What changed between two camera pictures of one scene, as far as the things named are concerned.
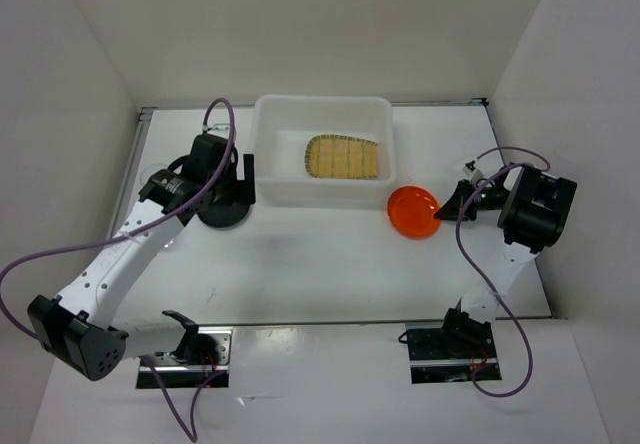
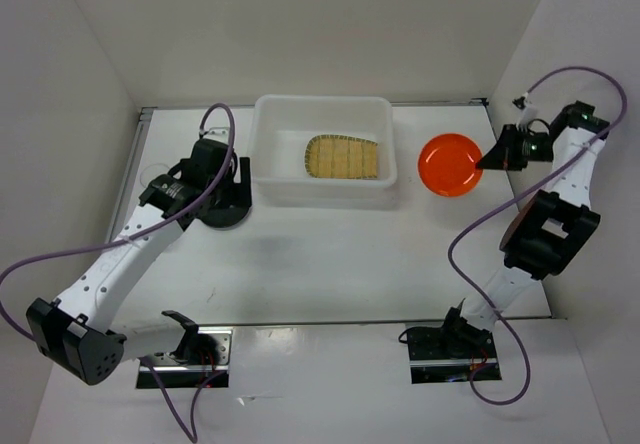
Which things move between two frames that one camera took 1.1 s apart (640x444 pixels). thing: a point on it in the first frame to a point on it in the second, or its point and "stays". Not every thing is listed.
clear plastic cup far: (150, 169) stays
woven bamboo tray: (339, 156) stays
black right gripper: (448, 211) to (503, 155)
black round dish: (224, 216) stays
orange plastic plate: (411, 212) to (447, 165)
